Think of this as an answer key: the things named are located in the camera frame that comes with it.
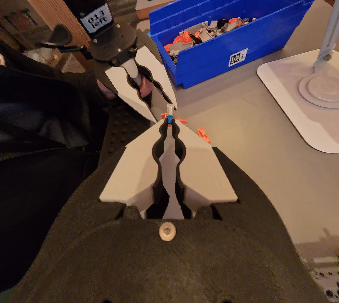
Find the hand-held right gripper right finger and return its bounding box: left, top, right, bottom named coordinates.
left=172, top=119, right=238, bottom=218

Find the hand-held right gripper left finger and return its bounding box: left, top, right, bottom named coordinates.
left=99, top=119, right=170, bottom=218

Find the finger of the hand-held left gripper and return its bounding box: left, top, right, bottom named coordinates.
left=105, top=66, right=159, bottom=123
left=134, top=45, right=178, bottom=110

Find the blue plastic bin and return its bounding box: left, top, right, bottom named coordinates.
left=149, top=0, right=322, bottom=89

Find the person's left forearm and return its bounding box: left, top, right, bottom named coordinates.
left=64, top=70, right=106, bottom=108

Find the person's left hand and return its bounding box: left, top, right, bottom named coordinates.
left=97, top=74, right=154, bottom=100

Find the black perforated pad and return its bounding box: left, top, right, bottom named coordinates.
left=99, top=104, right=152, bottom=161

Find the black chair armrest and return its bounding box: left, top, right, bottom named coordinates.
left=36, top=24, right=88, bottom=53

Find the white packaging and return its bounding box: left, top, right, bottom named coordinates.
left=25, top=48, right=63, bottom=67

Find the printed cardboard box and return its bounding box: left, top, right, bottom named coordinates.
left=0, top=7, right=51, bottom=52

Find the white book stand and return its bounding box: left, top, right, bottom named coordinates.
left=256, top=0, right=339, bottom=154

